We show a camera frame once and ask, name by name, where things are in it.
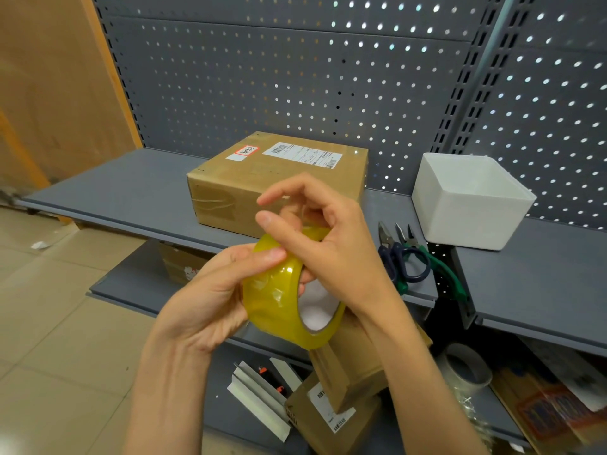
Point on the cardboard box barcode label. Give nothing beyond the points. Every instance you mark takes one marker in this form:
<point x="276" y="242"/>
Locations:
<point x="327" y="417"/>

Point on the white plastic bin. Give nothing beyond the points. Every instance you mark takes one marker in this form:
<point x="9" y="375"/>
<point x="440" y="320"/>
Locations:
<point x="469" y="203"/>

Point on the brown cardboard box white labels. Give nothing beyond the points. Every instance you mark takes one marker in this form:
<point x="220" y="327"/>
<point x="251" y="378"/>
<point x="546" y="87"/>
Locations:
<point x="246" y="180"/>

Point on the crumpled clear plastic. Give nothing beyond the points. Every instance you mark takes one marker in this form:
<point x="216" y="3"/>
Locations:
<point x="474" y="412"/>

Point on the person's right hand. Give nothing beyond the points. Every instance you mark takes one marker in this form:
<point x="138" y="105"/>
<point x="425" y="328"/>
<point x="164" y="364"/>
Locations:
<point x="341" y="251"/>

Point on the white tape roll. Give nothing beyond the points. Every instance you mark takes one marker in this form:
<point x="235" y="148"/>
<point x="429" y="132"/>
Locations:
<point x="464" y="369"/>

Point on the cardboard box red lettering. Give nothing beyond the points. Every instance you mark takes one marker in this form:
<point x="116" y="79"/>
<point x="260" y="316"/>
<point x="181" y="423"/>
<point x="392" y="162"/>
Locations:
<point x="351" y="369"/>

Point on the grey slotted upright post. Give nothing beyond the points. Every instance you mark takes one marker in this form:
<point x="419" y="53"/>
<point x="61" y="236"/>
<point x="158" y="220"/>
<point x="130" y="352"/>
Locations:
<point x="121" y="71"/>
<point x="479" y="73"/>

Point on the grey perforated back panel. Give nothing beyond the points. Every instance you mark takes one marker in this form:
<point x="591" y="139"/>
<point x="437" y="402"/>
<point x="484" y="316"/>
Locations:
<point x="545" y="113"/>
<point x="284" y="75"/>

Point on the yellow tape roll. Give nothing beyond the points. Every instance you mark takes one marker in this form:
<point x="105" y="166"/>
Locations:
<point x="270" y="303"/>

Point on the cardboard box red blue print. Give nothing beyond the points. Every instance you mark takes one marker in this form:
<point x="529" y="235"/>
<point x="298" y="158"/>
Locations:
<point x="555" y="407"/>

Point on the brown wooden panel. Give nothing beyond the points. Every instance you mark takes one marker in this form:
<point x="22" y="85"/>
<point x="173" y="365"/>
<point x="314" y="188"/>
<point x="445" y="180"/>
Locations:
<point x="52" y="89"/>

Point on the person's left hand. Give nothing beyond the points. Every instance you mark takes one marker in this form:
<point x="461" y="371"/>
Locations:
<point x="204" y="308"/>

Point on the white flat strips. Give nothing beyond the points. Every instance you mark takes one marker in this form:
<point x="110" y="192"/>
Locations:
<point x="263" y="398"/>

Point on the white paper scrap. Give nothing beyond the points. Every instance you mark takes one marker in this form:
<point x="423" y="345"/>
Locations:
<point x="40" y="244"/>

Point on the cardboard box torn white sticker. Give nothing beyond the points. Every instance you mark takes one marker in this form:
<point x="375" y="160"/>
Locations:
<point x="182" y="265"/>

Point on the person's left forearm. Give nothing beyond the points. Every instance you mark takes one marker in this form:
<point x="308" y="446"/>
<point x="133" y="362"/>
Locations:
<point x="166" y="402"/>

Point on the black scissors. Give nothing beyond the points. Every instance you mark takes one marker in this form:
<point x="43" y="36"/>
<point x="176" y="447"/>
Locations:
<point x="403" y="260"/>

